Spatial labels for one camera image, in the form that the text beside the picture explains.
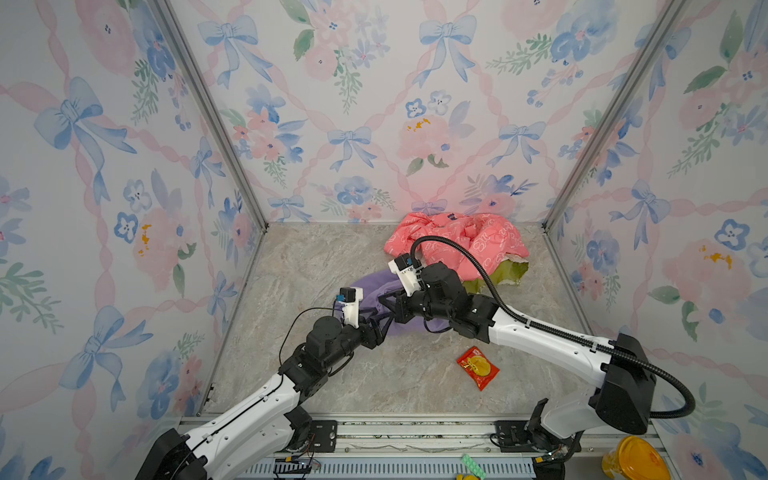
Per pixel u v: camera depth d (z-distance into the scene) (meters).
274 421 0.54
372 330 0.67
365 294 0.69
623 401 0.40
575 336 0.46
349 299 0.66
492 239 0.93
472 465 0.70
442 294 0.57
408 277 0.66
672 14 0.69
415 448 0.73
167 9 0.68
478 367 0.84
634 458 0.63
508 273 0.95
